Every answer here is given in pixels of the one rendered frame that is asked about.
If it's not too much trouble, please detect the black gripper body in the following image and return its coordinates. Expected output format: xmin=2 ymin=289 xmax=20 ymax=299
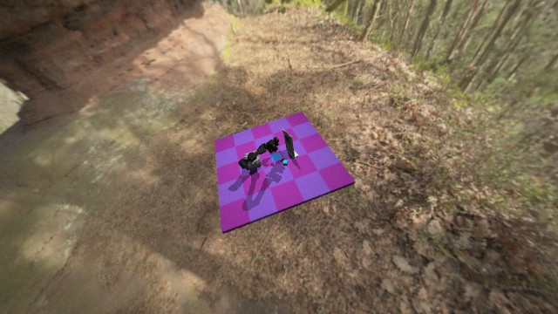
xmin=268 ymin=137 xmax=279 ymax=154

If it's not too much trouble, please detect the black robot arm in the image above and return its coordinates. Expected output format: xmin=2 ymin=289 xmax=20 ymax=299
xmin=238 ymin=140 xmax=278 ymax=168

